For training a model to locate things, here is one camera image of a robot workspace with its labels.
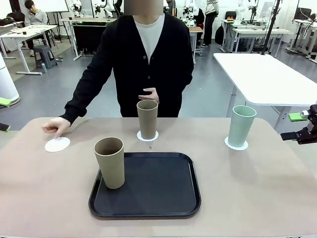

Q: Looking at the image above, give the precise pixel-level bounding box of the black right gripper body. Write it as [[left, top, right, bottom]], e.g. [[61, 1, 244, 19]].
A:
[[307, 104, 317, 145]]

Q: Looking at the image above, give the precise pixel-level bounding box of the white scalloped paper coaster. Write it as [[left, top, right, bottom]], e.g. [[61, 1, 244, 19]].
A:
[[137, 130, 159, 142], [224, 136, 249, 151], [44, 137, 71, 153]]

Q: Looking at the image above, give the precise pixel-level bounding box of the desk with black panel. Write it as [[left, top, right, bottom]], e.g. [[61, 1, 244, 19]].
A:
[[60, 17, 117, 61]]

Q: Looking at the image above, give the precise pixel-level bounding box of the light tan cup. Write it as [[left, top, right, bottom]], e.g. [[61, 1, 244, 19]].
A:
[[93, 137, 124, 189]]

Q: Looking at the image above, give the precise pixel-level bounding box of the person in patterned sweater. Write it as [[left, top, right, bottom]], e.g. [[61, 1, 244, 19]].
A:
[[202, 0, 220, 48]]

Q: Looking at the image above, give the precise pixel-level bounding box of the person in black cardigan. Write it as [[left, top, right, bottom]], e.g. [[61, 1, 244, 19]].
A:
[[64, 0, 195, 124]]

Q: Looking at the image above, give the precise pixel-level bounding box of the large white table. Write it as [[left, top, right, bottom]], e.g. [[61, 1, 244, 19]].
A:
[[213, 53, 317, 131]]

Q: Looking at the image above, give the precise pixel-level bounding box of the black plastic tray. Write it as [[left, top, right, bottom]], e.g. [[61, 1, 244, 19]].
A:
[[88, 152, 202, 220]]

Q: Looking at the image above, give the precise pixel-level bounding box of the person's left hand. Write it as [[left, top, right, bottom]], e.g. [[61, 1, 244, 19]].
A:
[[138, 87, 159, 105]]

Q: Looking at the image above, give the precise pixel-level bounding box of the person's right forearm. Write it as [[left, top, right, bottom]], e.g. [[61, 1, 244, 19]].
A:
[[64, 71, 101, 124]]

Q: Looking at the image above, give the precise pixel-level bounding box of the white air purifier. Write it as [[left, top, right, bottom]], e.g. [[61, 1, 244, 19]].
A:
[[0, 53, 20, 105]]

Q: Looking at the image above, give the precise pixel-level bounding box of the black tripod pole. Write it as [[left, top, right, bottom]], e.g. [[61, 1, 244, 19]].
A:
[[260, 0, 283, 55]]

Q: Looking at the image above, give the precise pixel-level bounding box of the mint green cup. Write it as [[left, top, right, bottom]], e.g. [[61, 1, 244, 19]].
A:
[[227, 105, 257, 147]]

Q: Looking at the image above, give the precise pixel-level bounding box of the person's left forearm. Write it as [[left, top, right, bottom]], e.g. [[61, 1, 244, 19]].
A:
[[157, 73, 195, 100]]

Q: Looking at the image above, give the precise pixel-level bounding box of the seated person in black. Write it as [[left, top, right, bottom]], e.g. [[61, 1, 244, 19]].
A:
[[195, 7, 205, 48]]

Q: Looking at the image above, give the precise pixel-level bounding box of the person in grey sweater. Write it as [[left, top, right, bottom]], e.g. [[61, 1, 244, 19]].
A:
[[24, 0, 49, 57]]

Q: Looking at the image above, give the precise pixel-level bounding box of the long white desk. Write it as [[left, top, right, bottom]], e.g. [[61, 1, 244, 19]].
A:
[[0, 24, 57, 75]]

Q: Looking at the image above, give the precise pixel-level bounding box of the person's right hand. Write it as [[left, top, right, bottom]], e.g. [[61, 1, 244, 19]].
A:
[[42, 117, 71, 140]]

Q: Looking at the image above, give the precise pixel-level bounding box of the white desk with equipment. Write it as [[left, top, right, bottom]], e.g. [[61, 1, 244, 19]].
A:
[[221, 19, 294, 54]]

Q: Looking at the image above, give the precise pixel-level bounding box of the wooden top table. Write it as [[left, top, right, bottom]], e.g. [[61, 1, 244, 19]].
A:
[[189, 26, 204, 64]]

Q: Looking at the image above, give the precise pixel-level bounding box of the white humanoid robot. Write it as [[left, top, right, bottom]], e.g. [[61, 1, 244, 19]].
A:
[[93, 0, 117, 19], [70, 0, 82, 18]]

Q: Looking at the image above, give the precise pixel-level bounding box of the whiteboard on stand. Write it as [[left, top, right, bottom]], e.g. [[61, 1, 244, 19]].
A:
[[46, 0, 70, 13]]

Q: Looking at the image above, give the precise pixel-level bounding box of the grey plastic stool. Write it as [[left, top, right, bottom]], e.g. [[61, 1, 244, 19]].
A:
[[33, 45, 58, 69]]

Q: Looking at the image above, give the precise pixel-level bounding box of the black backpack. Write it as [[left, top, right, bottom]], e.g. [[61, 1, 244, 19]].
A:
[[214, 24, 225, 45]]

